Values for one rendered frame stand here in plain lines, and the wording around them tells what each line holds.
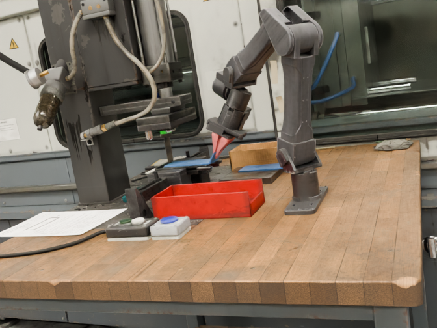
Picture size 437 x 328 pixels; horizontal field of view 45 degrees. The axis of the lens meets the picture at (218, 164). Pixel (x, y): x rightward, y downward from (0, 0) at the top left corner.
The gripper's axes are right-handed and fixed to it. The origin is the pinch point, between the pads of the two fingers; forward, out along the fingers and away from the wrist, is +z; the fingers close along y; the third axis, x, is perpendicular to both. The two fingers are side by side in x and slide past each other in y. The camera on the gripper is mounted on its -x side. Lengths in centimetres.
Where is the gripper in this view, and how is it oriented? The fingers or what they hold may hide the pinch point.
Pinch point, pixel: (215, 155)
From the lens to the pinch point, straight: 146.3
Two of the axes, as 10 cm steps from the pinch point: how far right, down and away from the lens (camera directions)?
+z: -3.6, 8.8, 3.0
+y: -8.7, -4.3, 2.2
